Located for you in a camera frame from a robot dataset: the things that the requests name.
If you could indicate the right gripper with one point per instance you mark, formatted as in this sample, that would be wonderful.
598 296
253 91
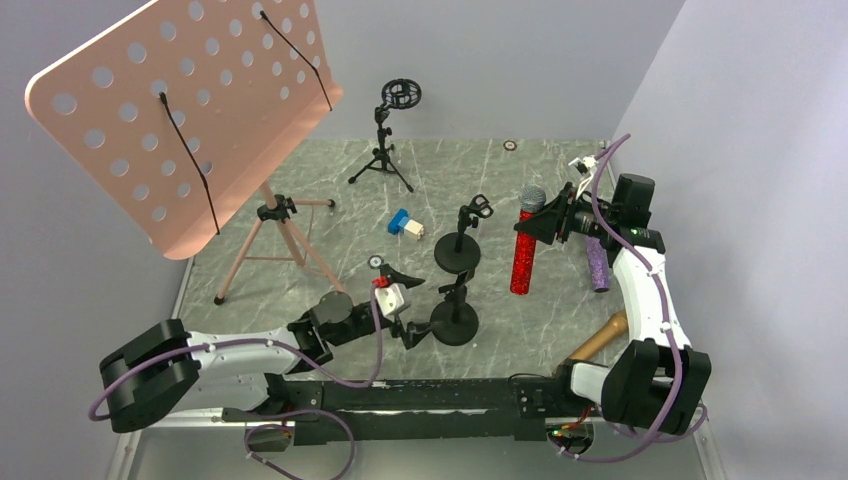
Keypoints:
566 216

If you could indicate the red glitter microphone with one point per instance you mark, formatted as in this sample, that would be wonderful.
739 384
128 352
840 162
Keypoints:
524 252

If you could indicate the blue and white toy block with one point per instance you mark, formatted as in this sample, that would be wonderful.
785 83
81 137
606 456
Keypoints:
402 224

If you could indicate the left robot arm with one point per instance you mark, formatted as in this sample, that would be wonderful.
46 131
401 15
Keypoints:
168 368

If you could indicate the purple glitter microphone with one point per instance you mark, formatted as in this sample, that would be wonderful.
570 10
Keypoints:
597 265

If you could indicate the small round disc near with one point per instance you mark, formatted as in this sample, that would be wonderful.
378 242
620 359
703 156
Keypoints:
375 261

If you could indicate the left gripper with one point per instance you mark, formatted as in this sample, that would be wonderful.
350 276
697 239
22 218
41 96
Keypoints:
400 319

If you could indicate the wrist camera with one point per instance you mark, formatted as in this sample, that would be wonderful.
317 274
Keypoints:
391 300
585 165

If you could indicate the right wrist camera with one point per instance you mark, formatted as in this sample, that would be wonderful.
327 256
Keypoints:
585 165

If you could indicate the gold microphone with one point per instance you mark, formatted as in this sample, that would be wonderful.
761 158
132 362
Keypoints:
615 327

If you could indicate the black round mic stand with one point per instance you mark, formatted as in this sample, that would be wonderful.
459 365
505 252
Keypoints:
458 252
453 321

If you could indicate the black tripod shock mount stand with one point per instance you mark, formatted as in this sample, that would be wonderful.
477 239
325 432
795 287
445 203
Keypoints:
396 94

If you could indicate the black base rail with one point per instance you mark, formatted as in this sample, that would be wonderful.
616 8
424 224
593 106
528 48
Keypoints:
521 407

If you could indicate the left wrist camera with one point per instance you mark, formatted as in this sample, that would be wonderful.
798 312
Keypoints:
391 300

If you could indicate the pink perforated music stand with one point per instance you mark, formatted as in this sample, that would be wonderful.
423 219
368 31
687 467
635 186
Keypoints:
182 110

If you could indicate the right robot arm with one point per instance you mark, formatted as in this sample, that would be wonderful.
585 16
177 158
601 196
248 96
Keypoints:
659 374

